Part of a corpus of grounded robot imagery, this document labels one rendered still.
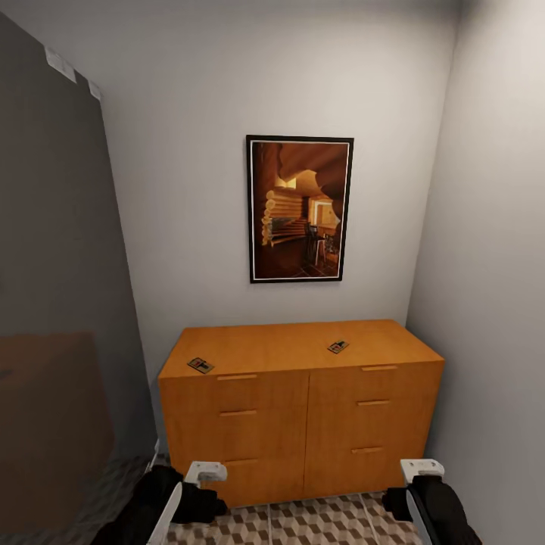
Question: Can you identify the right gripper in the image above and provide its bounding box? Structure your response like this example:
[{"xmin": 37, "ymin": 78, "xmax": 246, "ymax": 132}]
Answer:
[{"xmin": 383, "ymin": 487, "xmax": 413, "ymax": 521}]

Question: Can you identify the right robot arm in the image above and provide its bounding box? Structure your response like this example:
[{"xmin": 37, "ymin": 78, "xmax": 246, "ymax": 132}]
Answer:
[{"xmin": 383, "ymin": 458, "xmax": 482, "ymax": 545}]

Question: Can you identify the mousetrap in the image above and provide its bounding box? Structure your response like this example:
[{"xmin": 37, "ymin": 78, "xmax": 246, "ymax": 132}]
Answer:
[
  {"xmin": 328, "ymin": 340, "xmax": 349, "ymax": 353},
  {"xmin": 188, "ymin": 357, "xmax": 215, "ymax": 374}
]

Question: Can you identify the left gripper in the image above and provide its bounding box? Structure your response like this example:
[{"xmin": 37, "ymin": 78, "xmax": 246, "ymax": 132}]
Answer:
[{"xmin": 174, "ymin": 484, "xmax": 228, "ymax": 524}]

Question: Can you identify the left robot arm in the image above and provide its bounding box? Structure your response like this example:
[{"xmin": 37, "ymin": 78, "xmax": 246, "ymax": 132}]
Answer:
[{"xmin": 92, "ymin": 460, "xmax": 228, "ymax": 545}]

